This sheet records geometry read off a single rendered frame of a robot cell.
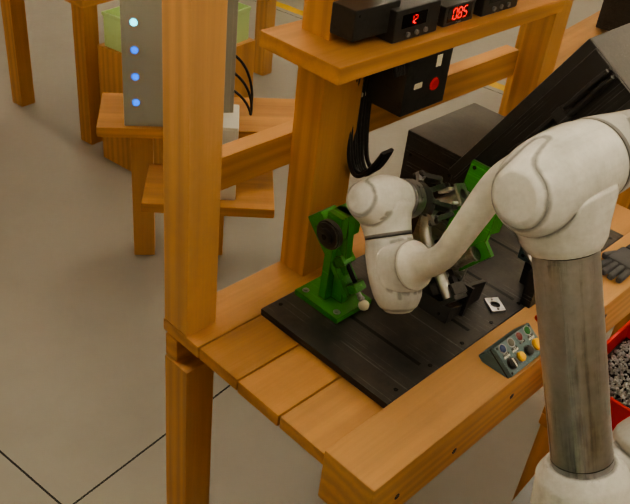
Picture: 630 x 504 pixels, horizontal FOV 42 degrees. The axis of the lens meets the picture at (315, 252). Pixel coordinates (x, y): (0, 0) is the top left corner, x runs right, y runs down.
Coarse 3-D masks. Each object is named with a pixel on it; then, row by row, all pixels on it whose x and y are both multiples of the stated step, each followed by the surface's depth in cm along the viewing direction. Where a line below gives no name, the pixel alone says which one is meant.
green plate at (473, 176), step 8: (472, 160) 200; (472, 168) 200; (480, 168) 199; (488, 168) 197; (472, 176) 200; (480, 176) 199; (472, 184) 201; (496, 216) 198; (448, 224) 207; (488, 224) 199; (496, 224) 203; (488, 232) 200; (496, 232) 206; (480, 240) 201
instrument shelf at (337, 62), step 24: (528, 0) 219; (552, 0) 221; (288, 24) 187; (456, 24) 198; (480, 24) 200; (504, 24) 208; (264, 48) 184; (288, 48) 178; (312, 48) 177; (336, 48) 178; (360, 48) 180; (384, 48) 181; (408, 48) 183; (432, 48) 190; (312, 72) 176; (336, 72) 171; (360, 72) 175
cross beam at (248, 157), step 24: (504, 48) 263; (456, 72) 243; (480, 72) 253; (504, 72) 264; (456, 96) 249; (384, 120) 228; (240, 144) 194; (264, 144) 196; (288, 144) 203; (240, 168) 194; (264, 168) 201
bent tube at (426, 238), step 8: (456, 184) 199; (464, 184) 201; (456, 192) 199; (464, 192) 201; (440, 200) 203; (448, 200) 201; (456, 200) 200; (464, 200) 199; (424, 216) 207; (424, 224) 207; (424, 232) 207; (424, 240) 207; (432, 240) 208; (440, 280) 205; (448, 280) 206; (440, 288) 206; (448, 288) 205; (448, 296) 205
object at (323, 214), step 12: (312, 216) 200; (324, 216) 197; (324, 252) 202; (336, 252) 200; (336, 264) 201; (348, 264) 201; (336, 276) 202; (348, 276) 203; (348, 288) 201; (360, 288) 201
